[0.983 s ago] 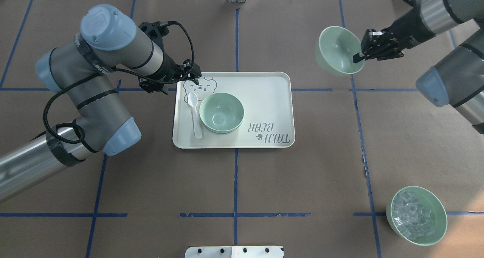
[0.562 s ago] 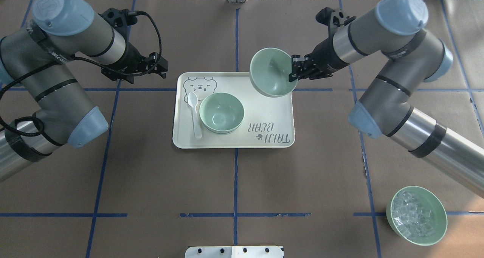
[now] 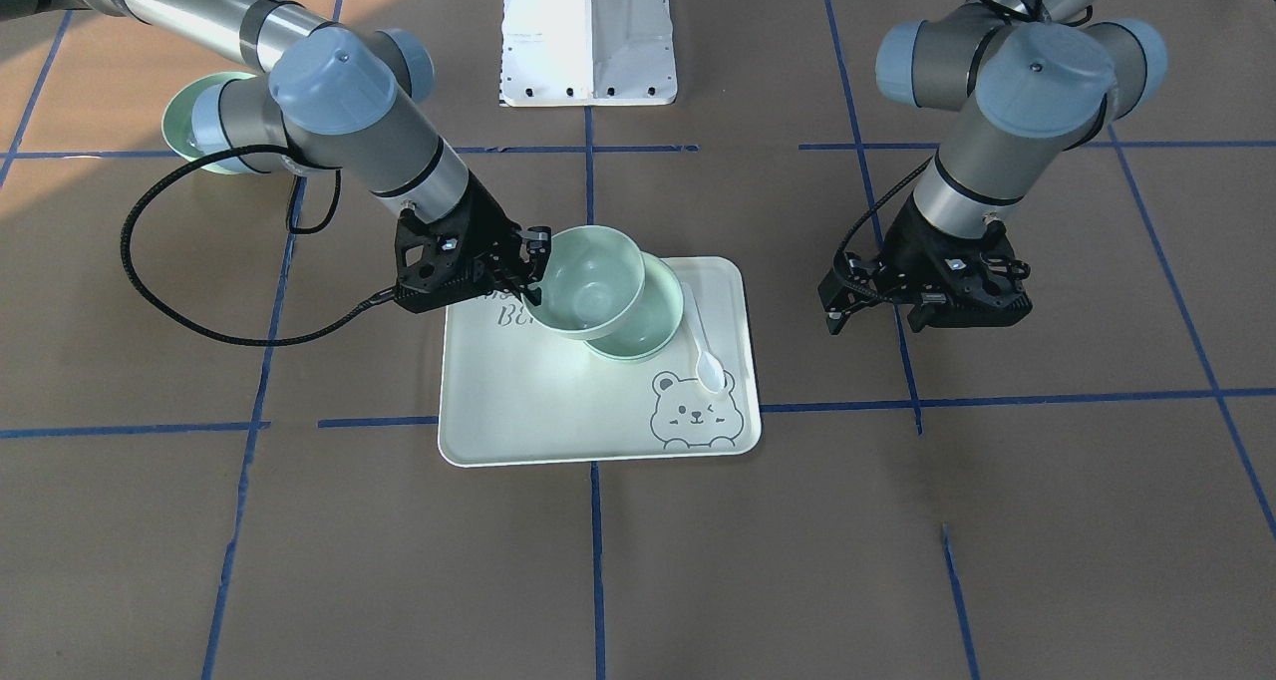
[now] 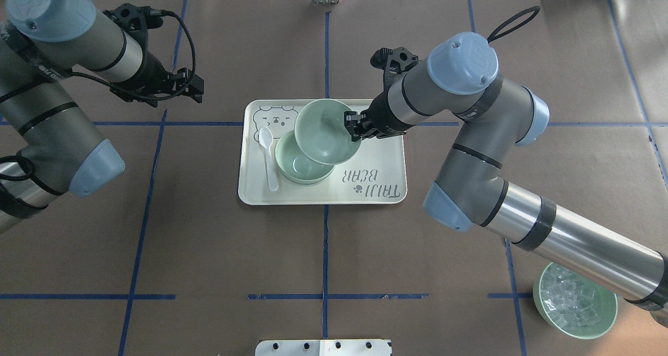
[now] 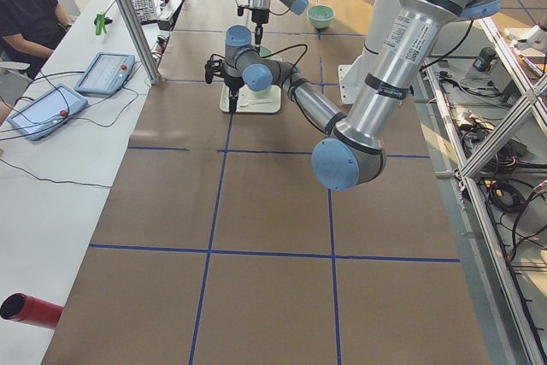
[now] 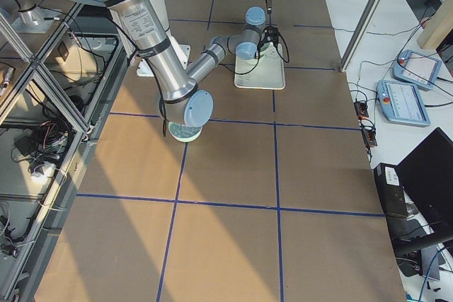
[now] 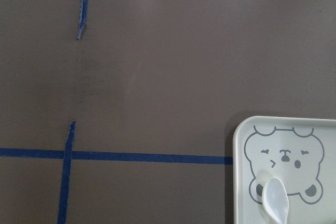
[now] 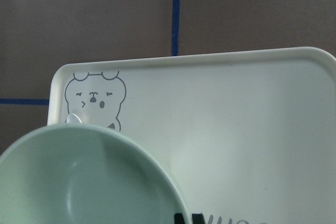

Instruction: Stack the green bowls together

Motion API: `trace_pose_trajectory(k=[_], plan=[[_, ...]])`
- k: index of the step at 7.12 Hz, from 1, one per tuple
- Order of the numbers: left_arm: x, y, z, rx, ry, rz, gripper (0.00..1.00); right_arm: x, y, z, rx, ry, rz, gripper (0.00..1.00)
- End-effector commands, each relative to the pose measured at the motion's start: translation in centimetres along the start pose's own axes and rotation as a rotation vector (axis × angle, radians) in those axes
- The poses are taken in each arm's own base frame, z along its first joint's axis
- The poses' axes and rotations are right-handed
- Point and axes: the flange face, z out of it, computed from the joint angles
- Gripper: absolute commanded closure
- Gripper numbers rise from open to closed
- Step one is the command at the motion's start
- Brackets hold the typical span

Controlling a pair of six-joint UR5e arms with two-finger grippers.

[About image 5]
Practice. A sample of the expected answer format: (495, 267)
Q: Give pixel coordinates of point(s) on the blue teach pendant near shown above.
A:
(48, 112)

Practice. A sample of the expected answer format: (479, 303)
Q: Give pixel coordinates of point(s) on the blue teach pendant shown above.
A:
(48, 112)
(106, 74)

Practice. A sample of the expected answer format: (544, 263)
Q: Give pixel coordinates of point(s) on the aluminium post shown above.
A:
(139, 40)

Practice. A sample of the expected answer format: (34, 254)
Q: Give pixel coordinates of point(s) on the green clamp tool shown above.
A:
(101, 22)

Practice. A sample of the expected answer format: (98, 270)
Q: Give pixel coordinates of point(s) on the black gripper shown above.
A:
(257, 19)
(232, 83)

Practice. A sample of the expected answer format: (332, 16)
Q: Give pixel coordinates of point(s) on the white plastic spoon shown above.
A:
(253, 103)

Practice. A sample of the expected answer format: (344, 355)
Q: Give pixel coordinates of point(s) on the person in black shirt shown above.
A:
(31, 31)

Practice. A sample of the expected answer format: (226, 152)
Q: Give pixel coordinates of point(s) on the cream bear print tray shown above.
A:
(243, 96)

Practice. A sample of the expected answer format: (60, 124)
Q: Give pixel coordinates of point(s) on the blue teach pendant far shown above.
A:
(106, 74)

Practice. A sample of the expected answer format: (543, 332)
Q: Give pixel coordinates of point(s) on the keyboard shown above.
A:
(145, 10)

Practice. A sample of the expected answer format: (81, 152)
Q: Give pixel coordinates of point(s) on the green bowl with ice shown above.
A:
(320, 16)

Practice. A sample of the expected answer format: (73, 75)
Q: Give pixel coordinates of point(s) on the red cylinder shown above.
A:
(31, 310)

